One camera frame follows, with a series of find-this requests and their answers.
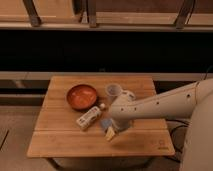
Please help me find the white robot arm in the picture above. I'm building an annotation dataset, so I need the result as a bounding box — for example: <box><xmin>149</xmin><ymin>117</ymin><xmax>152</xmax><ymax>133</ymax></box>
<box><xmin>109</xmin><ymin>78</ymin><xmax>213</xmax><ymax>171</ymax></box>

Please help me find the black cable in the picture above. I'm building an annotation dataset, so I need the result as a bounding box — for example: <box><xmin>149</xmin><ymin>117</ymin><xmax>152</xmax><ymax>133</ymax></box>
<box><xmin>165</xmin><ymin>118</ymin><xmax>191</xmax><ymax>164</ymax></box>

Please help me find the blue sponge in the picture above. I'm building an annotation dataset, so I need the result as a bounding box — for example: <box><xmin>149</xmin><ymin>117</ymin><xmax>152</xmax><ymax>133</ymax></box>
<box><xmin>100</xmin><ymin>118</ymin><xmax>112</xmax><ymax>132</ymax></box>

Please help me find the clear ceramic cup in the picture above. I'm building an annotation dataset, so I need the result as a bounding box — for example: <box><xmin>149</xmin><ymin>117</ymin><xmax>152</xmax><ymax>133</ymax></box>
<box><xmin>105</xmin><ymin>83</ymin><xmax>123</xmax><ymax>104</ymax></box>

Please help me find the red-brown bowl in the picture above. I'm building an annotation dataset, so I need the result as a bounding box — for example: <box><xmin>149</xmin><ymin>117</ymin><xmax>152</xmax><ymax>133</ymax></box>
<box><xmin>66</xmin><ymin>84</ymin><xmax>98</xmax><ymax>110</ymax></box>

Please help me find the white plastic bottle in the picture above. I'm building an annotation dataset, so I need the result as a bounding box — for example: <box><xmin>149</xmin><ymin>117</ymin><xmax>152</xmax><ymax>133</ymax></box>
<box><xmin>76</xmin><ymin>103</ymin><xmax>106</xmax><ymax>130</ymax></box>

